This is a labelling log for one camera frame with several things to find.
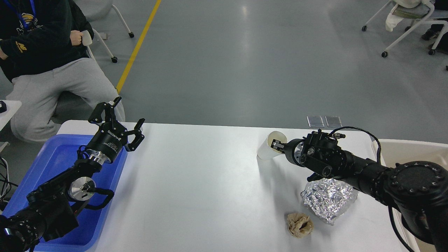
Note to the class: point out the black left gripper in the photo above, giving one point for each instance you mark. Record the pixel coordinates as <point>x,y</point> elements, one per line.
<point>112,135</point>

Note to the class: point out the white paper cup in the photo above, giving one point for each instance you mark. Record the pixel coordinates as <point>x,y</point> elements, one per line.
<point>265,151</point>

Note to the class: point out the crumpled aluminium foil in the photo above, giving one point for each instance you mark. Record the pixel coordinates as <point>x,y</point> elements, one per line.
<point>328,199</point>

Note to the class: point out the metal floor plate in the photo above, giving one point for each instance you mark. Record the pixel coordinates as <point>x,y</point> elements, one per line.
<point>333,121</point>
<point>315,121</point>

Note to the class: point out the left metal floor plate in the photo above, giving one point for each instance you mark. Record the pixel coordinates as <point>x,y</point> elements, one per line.
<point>315,121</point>

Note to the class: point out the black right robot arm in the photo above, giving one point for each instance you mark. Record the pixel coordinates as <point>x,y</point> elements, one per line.
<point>417,189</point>

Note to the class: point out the seated person in black hoodie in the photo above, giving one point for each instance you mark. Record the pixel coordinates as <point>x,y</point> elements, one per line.
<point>36,40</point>

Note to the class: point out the crumpled brown paper ball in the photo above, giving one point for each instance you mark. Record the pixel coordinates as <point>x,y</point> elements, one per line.
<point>299,224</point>

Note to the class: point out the right metal floor plate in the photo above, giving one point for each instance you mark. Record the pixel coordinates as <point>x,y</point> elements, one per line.
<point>333,121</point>

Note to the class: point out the white side table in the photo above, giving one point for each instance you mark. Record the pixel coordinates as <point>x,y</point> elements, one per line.
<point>8,109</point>

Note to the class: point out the blue plastic tray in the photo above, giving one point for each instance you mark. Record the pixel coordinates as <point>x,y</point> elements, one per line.
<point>56,156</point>

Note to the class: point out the white office chair far right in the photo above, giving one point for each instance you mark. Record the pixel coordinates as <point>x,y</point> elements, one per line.
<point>419,12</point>

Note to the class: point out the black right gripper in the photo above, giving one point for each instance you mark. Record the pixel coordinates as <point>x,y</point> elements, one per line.
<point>292,149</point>

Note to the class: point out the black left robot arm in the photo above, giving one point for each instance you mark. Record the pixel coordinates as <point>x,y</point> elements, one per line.
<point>53,207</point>

